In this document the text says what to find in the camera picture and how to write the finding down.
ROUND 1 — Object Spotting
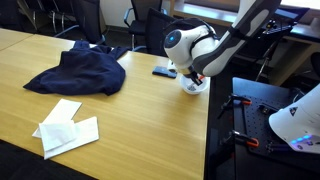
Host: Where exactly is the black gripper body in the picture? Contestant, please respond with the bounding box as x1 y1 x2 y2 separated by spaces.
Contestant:
181 66 198 79

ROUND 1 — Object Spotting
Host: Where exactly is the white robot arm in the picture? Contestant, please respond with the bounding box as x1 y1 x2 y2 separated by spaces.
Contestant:
164 0 320 154

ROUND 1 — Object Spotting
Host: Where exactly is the white bowl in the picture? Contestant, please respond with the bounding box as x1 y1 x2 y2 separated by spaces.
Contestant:
180 76 210 95

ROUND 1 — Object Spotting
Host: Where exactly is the black smartphone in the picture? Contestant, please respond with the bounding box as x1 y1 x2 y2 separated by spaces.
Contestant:
152 66 177 79

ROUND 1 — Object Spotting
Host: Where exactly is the black orange clamp far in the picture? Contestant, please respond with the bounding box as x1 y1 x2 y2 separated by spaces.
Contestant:
217 94 252 119

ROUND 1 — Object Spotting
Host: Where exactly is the black orange clamp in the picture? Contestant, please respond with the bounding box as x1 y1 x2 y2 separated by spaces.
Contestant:
229 130 259 148
217 94 252 119

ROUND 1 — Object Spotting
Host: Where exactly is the black perforated mounting board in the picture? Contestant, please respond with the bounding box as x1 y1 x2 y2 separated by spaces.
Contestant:
231 76 320 180

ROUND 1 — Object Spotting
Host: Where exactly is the black office chair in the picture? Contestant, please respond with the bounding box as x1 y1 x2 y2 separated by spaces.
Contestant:
123 0 167 48
53 0 108 46

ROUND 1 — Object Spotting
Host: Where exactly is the black orange clamp near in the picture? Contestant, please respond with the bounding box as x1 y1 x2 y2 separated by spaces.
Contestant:
229 130 259 148

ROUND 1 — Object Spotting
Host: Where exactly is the navy blue sweater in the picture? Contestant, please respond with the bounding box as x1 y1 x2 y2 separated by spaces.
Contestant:
24 40 128 96

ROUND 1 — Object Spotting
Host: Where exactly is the black office chair right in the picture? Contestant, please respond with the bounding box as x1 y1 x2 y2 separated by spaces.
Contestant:
53 0 108 46

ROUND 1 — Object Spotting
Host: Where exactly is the white paper sheet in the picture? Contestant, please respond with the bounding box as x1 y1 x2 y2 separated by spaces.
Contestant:
32 99 82 138

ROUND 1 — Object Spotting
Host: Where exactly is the white folded paper towel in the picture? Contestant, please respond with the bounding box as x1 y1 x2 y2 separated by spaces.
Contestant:
39 120 76 151

